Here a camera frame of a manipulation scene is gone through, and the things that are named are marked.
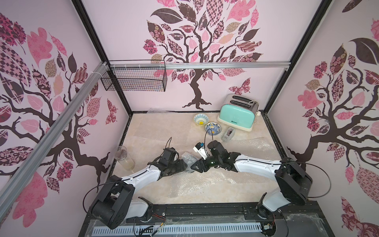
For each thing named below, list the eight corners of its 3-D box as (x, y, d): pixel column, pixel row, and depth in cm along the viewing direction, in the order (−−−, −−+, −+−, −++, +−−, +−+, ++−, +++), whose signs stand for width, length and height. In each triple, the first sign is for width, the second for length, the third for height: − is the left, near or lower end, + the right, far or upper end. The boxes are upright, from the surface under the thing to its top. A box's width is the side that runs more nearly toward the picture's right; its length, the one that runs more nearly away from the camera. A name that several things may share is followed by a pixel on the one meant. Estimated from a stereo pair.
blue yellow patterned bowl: (204, 135, 106) (205, 132, 103) (204, 125, 113) (204, 122, 110) (221, 135, 106) (222, 132, 103) (219, 125, 113) (220, 122, 110)
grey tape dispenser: (220, 138, 103) (221, 137, 101) (229, 127, 109) (229, 126, 108) (228, 143, 101) (228, 141, 99) (236, 131, 107) (237, 129, 105)
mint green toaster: (216, 122, 115) (219, 106, 102) (223, 108, 126) (227, 92, 112) (248, 134, 108) (256, 118, 95) (253, 118, 119) (261, 101, 105)
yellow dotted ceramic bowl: (199, 128, 112) (199, 125, 109) (192, 120, 117) (192, 117, 114) (210, 122, 116) (210, 119, 112) (202, 115, 121) (202, 111, 118)
